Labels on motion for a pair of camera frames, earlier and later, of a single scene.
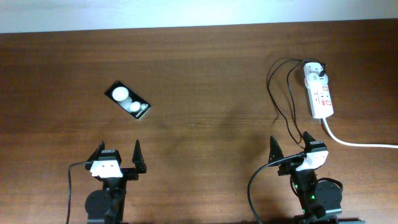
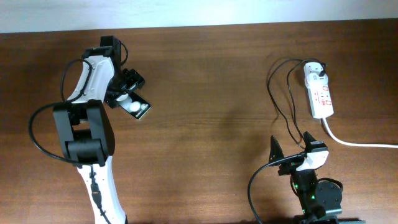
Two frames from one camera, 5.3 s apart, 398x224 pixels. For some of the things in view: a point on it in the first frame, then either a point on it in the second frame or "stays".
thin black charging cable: x=291 y=103 stays
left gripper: x=132 y=173 to x=134 y=79
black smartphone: x=127 y=99 stays
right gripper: x=275 y=152 stays
